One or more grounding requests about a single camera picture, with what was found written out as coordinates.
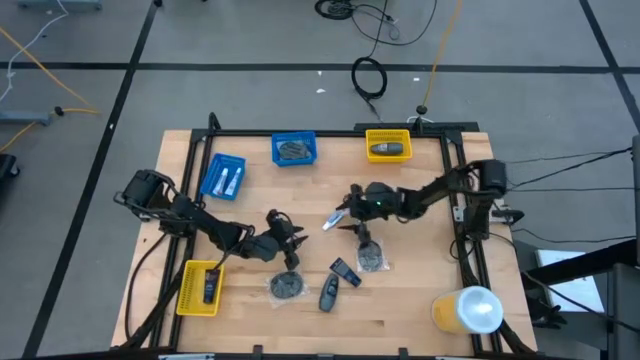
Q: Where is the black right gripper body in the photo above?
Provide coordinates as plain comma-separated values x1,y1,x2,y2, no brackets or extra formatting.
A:
349,182,404,250

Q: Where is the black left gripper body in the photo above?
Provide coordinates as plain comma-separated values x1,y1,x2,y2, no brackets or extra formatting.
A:
244,208,301,271

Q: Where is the white toothpaste tube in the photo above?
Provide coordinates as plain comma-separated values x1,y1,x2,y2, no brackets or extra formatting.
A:
212,167,230,197
321,208,350,232
224,167,243,197

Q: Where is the black remote device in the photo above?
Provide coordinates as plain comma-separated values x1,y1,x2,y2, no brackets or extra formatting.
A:
329,257,363,289

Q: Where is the dark blue toiletry tube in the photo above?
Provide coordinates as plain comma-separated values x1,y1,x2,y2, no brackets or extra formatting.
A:
202,268,222,305

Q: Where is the yellow plastic basket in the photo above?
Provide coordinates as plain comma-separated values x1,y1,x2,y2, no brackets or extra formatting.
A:
175,259,225,318
365,128,414,164

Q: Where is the blue plastic basket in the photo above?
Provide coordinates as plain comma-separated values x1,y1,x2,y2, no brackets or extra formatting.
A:
199,152,247,202
271,131,318,167

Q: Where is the black clamp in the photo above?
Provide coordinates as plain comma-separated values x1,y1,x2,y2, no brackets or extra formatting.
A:
528,298,570,331

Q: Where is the black beam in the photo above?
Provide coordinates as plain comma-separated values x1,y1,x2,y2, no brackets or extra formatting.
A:
519,237,640,289

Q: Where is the white sheet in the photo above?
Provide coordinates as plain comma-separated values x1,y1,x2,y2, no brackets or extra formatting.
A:
534,248,607,314

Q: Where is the black caster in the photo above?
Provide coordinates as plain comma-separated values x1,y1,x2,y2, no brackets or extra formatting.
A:
0,153,21,182

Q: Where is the gray base bar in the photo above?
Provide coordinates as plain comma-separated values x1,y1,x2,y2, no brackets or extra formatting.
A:
0,110,52,127
17,0,104,12

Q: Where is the black aluminium table frame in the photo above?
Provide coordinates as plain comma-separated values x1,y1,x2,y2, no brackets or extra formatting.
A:
119,112,539,360

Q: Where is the coiled black floor cable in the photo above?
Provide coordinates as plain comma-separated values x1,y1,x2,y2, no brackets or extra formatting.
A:
349,55,390,124

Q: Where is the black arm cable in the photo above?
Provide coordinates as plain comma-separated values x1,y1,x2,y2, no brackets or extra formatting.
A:
123,232,170,346

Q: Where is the orange floor cable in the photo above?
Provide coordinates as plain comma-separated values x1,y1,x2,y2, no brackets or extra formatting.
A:
422,0,464,109

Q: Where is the black floor cable bundle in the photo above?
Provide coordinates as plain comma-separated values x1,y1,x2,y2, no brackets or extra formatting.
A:
313,0,439,47

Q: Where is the gray post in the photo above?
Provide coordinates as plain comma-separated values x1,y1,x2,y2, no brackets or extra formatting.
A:
631,133,640,266

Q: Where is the yellow floor cable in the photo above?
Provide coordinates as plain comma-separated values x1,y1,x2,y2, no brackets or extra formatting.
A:
0,25,101,154

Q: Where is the white floor cable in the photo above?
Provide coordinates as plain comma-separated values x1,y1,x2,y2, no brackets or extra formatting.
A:
0,0,70,104

